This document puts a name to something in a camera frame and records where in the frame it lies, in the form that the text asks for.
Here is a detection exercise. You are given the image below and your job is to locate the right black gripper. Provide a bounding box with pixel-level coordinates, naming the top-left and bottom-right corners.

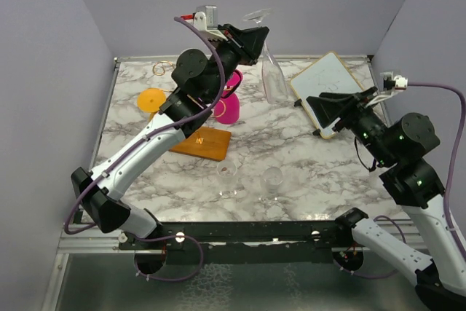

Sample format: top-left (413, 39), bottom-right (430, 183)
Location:
top-left (307, 84), bottom-right (395, 165)

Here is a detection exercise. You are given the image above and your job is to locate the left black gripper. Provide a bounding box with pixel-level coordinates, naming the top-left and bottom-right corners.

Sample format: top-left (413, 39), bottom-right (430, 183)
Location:
top-left (206, 24), bottom-right (269, 103)

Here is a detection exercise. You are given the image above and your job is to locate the clear flute glass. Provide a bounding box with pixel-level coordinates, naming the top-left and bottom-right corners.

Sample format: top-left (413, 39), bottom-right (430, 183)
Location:
top-left (242, 8), bottom-right (288, 104)

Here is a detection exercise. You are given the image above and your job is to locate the pink plastic wine glass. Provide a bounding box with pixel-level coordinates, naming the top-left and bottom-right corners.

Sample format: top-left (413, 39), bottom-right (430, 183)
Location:
top-left (213, 70), bottom-right (243, 125)

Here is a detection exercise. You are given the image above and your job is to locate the clear wine glass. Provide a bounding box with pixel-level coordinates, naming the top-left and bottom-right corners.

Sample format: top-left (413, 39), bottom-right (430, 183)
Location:
top-left (259, 167), bottom-right (284, 201)
top-left (216, 160), bottom-right (238, 197)

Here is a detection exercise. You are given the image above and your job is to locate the yellow plastic wine glass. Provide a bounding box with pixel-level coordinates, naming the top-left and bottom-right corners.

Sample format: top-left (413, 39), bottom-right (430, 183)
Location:
top-left (136, 88), bottom-right (166, 121)

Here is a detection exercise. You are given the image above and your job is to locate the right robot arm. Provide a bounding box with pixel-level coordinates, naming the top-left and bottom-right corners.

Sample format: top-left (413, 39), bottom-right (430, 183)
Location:
top-left (307, 87), bottom-right (465, 310)

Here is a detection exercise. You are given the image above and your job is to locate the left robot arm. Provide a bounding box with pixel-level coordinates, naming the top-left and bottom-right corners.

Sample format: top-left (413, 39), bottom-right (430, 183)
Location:
top-left (71, 18), bottom-right (269, 249)

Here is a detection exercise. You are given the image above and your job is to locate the white board gold rim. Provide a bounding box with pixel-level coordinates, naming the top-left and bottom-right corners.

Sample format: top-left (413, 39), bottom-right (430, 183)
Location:
top-left (290, 51), bottom-right (375, 143)

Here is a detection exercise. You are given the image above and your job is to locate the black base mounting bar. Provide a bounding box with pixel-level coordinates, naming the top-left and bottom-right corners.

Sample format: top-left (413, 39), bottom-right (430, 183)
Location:
top-left (119, 208), bottom-right (367, 265)

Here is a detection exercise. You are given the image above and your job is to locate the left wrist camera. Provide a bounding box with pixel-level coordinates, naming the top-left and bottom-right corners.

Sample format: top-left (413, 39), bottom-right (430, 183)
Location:
top-left (181, 5), bottom-right (226, 42)

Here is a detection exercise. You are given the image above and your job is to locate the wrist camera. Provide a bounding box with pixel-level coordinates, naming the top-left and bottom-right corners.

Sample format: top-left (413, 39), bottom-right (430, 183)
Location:
top-left (181, 5), bottom-right (226, 42)
top-left (367, 71), bottom-right (408, 106)

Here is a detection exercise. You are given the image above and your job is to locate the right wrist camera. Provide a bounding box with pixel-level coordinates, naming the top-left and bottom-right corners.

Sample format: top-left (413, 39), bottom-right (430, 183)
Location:
top-left (367, 71), bottom-right (408, 106)

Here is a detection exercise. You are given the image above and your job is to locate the gold wire glass rack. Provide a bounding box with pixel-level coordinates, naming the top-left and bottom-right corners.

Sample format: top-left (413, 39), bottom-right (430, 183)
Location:
top-left (151, 59), bottom-right (233, 162)

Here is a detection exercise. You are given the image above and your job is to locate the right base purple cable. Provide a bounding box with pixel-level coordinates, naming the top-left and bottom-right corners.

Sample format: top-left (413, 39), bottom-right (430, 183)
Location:
top-left (336, 214), bottom-right (408, 280)

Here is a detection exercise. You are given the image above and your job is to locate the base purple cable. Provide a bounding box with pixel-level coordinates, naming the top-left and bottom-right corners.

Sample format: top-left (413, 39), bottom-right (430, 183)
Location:
top-left (133, 234), bottom-right (207, 283)
top-left (336, 214), bottom-right (408, 280)

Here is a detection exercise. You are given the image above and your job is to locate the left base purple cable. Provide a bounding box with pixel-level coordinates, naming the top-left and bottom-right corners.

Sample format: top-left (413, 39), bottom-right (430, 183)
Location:
top-left (133, 234), bottom-right (207, 283)

